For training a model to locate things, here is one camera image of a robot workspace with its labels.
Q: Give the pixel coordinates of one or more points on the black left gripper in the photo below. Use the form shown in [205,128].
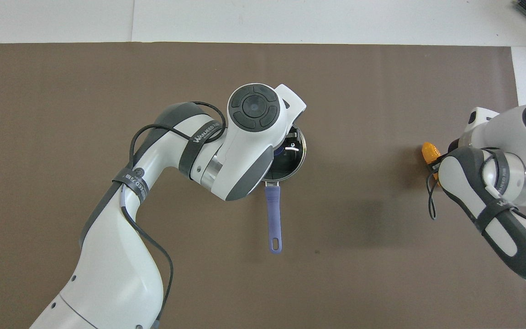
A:
[292,133]

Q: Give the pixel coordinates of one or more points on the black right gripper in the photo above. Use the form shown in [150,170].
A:
[453,146]

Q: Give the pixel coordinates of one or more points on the yellow toy corn cob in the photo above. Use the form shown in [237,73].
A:
[428,151]

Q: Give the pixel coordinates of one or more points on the glass lid with blue knob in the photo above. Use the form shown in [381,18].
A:
[290,162]

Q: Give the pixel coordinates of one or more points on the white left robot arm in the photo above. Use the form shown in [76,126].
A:
[117,274]

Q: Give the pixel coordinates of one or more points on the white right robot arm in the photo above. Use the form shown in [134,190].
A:
[505,183]

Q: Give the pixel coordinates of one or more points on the brown table mat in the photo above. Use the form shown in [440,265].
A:
[359,256]

